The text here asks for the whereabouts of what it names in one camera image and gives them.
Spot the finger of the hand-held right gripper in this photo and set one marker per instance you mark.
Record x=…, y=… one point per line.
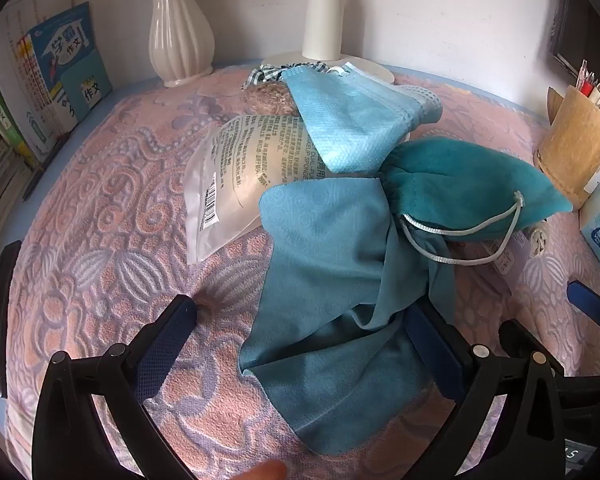
x=587, y=302
x=517, y=337

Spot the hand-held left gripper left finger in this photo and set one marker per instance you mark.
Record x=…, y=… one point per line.
x=165, y=350

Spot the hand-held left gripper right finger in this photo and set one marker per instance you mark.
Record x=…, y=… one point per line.
x=430, y=350

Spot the blue microfiber cloth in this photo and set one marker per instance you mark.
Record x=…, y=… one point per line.
x=320, y=260

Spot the brown fuzzy plush item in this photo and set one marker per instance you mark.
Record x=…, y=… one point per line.
x=270, y=97

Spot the person's left hand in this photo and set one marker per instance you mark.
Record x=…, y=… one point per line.
x=262, y=471

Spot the small white object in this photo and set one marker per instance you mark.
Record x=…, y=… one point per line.
x=537, y=237

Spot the pink patterned blanket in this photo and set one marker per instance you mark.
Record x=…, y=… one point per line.
x=105, y=210

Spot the brown pen holder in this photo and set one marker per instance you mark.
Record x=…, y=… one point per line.
x=575, y=145

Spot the clear printed plastic packet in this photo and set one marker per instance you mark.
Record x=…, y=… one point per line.
x=245, y=160

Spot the bunch of pens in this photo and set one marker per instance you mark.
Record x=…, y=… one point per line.
x=587, y=85

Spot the blue face mask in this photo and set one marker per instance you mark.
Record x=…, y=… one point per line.
x=340, y=110

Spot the dark framed picture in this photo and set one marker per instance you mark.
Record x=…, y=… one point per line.
x=575, y=35

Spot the small teal booklet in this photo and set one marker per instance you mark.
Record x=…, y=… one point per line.
x=82, y=92

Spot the colourful spine book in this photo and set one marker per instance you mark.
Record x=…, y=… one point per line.
x=30, y=90

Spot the teal plaid scrunchie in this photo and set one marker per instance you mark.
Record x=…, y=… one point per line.
x=265, y=74

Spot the white ribbed vase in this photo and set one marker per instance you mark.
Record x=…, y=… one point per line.
x=180, y=35

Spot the blue cover book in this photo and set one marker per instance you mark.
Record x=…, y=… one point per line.
x=62, y=45

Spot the white desk lamp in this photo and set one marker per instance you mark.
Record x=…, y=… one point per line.
x=322, y=15

